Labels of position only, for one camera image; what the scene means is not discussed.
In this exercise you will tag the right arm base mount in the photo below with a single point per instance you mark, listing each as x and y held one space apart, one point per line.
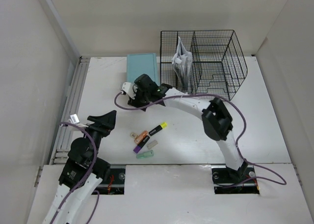
224 184

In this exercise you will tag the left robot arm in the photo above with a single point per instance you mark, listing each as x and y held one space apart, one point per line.
83 171

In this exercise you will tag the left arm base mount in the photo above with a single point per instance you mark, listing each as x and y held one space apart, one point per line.
115 183

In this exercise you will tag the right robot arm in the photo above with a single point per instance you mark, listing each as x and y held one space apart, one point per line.
216 119

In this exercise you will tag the grey white eraser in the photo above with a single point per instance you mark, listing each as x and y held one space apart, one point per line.
152 144

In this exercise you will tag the aluminium rail frame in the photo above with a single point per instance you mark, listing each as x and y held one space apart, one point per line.
69 105

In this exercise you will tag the yellow black highlighter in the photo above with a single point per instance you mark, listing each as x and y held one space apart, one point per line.
158 128

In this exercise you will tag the purple black highlighter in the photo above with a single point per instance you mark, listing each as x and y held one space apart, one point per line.
141 144

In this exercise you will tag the black wire mesh organizer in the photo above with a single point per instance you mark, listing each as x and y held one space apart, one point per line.
218 65

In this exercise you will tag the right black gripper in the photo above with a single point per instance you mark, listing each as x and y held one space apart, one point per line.
135 102

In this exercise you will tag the white instruction booklet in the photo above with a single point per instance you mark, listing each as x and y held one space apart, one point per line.
182 62

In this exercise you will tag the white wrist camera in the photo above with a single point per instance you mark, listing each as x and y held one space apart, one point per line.
129 89
74 123

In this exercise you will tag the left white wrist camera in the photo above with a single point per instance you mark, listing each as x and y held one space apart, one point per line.
74 123

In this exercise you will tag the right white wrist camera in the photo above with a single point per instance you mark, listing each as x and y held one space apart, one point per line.
129 89

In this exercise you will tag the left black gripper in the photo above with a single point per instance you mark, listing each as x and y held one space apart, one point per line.
103 124

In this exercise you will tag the teal mini drawer cabinet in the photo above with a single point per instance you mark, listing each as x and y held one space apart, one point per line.
138 64

